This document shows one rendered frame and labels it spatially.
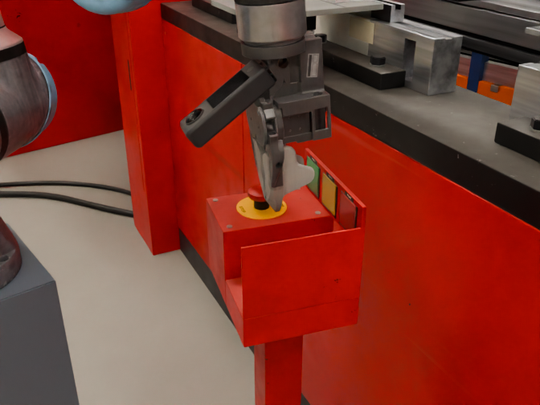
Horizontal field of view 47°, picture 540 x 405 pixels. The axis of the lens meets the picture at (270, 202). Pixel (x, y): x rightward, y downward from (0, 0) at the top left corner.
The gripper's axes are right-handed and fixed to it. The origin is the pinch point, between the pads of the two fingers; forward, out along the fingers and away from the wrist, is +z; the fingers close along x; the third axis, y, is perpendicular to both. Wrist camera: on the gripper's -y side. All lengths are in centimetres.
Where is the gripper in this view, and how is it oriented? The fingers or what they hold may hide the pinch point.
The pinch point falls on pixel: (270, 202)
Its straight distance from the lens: 76.5
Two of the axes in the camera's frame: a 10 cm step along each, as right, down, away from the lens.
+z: 0.8, 8.7, 4.8
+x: -3.1, -4.4, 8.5
